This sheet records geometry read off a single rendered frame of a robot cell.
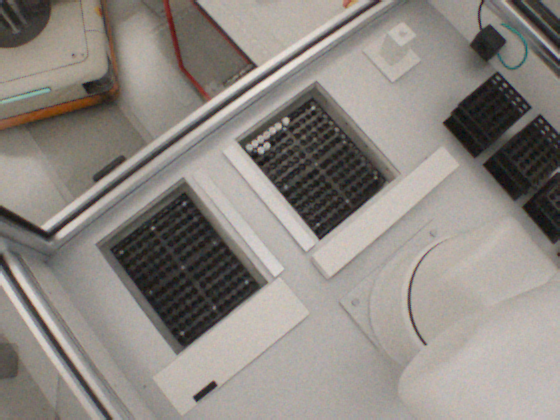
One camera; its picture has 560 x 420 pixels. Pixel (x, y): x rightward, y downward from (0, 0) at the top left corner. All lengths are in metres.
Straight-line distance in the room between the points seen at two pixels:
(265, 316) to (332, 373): 0.15
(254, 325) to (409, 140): 0.45
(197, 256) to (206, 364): 0.20
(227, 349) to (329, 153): 0.41
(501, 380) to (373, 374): 0.56
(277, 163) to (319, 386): 0.43
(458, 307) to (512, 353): 0.27
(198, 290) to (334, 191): 0.32
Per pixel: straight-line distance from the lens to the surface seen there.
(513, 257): 0.60
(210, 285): 0.94
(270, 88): 0.96
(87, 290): 0.93
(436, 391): 0.36
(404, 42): 1.00
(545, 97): 1.11
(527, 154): 0.98
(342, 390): 0.90
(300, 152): 1.00
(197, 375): 0.88
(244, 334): 0.87
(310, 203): 0.97
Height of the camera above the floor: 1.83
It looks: 75 degrees down
